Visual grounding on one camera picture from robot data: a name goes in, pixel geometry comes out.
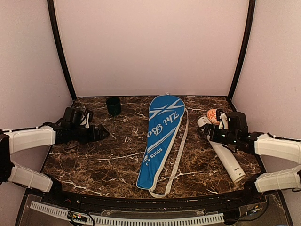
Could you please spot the dark green cup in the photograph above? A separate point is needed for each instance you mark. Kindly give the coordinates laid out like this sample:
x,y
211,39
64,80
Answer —
x,y
113,106

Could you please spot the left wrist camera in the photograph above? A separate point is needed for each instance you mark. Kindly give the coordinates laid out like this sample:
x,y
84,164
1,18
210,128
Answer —
x,y
87,118

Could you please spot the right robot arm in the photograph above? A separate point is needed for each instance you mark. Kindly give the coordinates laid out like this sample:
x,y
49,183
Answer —
x,y
232,129

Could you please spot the orange patterned bowl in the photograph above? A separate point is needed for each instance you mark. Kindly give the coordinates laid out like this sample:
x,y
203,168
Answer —
x,y
214,116

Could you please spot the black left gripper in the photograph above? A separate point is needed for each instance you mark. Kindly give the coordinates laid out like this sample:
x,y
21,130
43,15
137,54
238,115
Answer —
x,y
93,137

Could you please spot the white shuttlecock tube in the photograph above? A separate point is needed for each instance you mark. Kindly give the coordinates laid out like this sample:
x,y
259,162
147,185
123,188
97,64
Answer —
x,y
228,160

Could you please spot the blue racket bag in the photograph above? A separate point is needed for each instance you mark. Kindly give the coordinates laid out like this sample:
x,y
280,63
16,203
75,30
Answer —
x,y
165,116

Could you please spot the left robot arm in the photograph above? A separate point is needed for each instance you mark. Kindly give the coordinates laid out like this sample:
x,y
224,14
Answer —
x,y
75,125

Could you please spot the white slotted cable duct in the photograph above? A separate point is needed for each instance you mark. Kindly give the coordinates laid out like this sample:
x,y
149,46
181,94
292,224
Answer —
x,y
125,218

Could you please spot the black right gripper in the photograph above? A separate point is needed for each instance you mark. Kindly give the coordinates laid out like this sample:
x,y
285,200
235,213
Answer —
x,y
214,127

